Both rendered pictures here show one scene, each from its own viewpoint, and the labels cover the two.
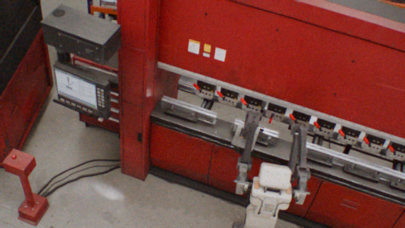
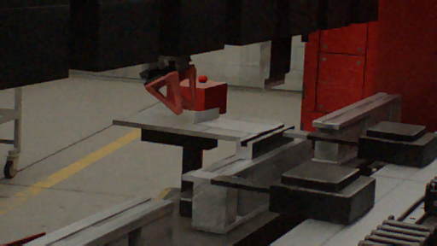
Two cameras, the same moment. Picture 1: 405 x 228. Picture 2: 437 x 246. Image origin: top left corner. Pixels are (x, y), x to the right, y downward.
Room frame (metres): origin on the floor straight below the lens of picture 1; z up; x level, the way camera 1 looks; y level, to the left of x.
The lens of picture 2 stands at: (3.12, -2.11, 1.33)
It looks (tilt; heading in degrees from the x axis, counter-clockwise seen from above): 9 degrees down; 101
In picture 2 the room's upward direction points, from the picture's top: 3 degrees clockwise
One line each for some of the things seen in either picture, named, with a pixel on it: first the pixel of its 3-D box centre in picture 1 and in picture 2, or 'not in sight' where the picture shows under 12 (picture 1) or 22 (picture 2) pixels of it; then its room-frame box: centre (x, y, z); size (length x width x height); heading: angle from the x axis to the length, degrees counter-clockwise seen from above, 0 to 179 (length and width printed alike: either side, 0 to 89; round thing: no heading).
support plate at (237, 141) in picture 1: (245, 136); (198, 123); (2.70, -0.38, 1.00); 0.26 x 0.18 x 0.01; 167
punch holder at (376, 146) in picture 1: (373, 140); not in sight; (2.63, -1.36, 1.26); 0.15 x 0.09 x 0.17; 77
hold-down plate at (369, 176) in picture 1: (361, 174); not in sight; (2.57, -1.38, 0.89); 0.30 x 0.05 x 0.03; 77
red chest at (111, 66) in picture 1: (109, 87); not in sight; (3.52, 0.97, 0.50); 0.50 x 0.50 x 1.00; 77
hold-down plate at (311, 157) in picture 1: (314, 159); not in sight; (2.66, -0.99, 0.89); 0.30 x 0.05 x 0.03; 77
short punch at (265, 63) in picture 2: not in sight; (275, 60); (2.85, -0.41, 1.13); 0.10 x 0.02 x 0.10; 77
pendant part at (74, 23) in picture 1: (84, 69); not in sight; (2.65, 0.92, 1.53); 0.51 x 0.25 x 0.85; 73
